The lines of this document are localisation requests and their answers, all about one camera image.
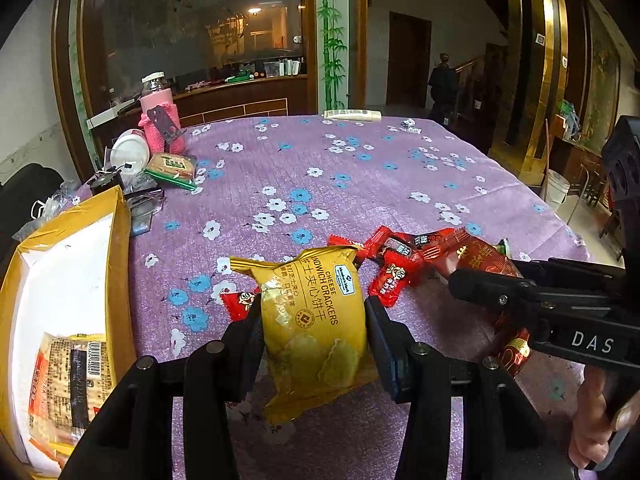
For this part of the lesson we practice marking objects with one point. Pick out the flat green item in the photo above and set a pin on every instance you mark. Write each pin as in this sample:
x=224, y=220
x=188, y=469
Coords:
x=237, y=79

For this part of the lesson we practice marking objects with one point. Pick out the red packet with black label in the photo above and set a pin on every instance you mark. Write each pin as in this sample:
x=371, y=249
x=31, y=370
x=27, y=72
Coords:
x=434, y=242
x=392, y=246

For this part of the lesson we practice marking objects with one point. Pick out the dark cloth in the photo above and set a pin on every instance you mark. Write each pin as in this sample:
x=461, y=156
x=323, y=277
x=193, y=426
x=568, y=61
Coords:
x=30, y=185

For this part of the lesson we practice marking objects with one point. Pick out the yellow cardboard box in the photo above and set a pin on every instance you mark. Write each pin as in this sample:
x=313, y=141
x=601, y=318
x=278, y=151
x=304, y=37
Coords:
x=119, y=260

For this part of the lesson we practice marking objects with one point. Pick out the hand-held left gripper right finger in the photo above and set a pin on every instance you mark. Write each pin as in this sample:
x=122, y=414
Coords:
x=386, y=360

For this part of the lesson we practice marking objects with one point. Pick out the clear soda cracker pack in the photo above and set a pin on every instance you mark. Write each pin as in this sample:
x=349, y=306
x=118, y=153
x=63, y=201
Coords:
x=70, y=380

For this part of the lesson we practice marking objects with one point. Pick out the wooden counter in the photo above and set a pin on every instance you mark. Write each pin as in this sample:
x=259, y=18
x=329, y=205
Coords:
x=240, y=100

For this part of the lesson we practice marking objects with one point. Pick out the gold framed painting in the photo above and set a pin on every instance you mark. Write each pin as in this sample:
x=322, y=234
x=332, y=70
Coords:
x=602, y=80

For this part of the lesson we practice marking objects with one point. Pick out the green plastic bag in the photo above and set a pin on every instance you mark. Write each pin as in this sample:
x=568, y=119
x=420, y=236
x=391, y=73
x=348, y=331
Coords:
x=569, y=115

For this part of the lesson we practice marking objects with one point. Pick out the small black device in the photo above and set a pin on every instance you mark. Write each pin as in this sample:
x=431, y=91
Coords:
x=106, y=181

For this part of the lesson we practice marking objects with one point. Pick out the white plastic bucket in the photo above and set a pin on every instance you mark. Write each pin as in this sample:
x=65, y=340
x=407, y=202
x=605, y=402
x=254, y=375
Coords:
x=556, y=189

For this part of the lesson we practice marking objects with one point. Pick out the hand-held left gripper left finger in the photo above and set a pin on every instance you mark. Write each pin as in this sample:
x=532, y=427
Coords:
x=242, y=352

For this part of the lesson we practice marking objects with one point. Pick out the eyeglasses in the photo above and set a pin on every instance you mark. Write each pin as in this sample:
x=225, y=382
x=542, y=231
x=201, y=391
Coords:
x=145, y=205

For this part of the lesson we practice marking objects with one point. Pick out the bamboo painted pillar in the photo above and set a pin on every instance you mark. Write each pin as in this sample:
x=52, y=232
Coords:
x=331, y=35

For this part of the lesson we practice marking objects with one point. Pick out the clear plastic bag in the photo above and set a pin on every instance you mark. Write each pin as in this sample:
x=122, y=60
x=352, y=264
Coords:
x=47, y=210

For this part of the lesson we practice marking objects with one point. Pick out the pink knit-sleeved bottle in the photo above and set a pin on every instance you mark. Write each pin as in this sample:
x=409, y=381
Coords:
x=157, y=110

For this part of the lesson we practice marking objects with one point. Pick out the purple floral tablecloth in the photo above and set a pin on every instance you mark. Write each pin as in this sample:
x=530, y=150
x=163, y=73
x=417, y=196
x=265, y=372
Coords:
x=350, y=180

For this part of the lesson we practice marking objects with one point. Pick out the small clear sachet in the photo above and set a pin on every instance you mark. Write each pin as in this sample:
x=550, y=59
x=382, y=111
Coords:
x=140, y=227

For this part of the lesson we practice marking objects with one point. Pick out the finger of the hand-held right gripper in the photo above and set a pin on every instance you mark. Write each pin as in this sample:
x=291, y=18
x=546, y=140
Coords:
x=570, y=269
x=492, y=292

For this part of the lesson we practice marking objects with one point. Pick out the small black and white candy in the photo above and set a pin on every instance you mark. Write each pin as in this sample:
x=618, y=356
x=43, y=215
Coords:
x=411, y=125

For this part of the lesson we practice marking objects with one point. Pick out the white remote control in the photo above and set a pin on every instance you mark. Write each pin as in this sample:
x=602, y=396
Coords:
x=351, y=115

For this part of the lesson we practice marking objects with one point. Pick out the yellow cracker packet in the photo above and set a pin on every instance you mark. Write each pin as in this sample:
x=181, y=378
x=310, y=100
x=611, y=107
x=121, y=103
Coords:
x=310, y=320

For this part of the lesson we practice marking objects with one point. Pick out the wooden chair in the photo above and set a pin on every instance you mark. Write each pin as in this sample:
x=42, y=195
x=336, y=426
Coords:
x=592, y=190

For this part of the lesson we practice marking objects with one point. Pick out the person's right hand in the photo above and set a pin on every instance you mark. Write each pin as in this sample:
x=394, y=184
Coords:
x=592, y=425

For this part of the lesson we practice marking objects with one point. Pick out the wooden door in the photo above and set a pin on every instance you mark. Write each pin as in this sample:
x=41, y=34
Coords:
x=409, y=60

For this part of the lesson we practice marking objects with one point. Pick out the clear measuring cup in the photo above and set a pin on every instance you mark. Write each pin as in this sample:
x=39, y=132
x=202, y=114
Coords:
x=272, y=69

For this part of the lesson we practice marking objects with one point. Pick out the green biscuit packet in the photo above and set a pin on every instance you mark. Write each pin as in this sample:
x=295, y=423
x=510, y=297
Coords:
x=172, y=167

